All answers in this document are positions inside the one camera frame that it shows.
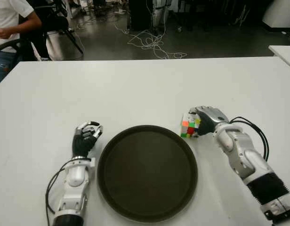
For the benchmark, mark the black chair with splayed legs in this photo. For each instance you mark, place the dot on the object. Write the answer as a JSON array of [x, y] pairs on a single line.
[[55, 22]]

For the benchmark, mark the person in white shirt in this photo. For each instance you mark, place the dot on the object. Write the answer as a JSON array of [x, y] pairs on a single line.
[[8, 16]]

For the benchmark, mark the white cabinet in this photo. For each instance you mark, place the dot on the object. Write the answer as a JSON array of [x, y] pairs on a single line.
[[281, 14]]

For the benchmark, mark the white power strip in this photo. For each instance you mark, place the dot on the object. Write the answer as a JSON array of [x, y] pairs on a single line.
[[120, 11]]

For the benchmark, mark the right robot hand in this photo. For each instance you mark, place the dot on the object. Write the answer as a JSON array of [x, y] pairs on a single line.
[[211, 117]]

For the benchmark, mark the neighbouring white table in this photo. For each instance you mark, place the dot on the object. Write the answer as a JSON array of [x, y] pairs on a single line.
[[286, 54]]

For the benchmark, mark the black armrest office chair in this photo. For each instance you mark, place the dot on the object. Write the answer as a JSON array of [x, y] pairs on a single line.
[[27, 47]]

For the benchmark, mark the dark brown round plate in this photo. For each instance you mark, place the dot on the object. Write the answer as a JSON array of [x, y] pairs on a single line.
[[147, 174]]

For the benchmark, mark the multicoloured Rubik's cube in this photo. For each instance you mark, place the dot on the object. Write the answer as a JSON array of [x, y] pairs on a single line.
[[189, 129]]

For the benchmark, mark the tall black cabinet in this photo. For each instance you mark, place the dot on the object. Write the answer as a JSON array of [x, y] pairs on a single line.
[[140, 16]]

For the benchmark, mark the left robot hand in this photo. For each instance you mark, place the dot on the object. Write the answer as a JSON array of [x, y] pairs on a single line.
[[82, 146]]

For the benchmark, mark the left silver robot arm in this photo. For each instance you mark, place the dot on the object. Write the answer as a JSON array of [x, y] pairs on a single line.
[[74, 186]]

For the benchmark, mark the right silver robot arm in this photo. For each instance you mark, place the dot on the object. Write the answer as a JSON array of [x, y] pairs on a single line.
[[244, 153]]

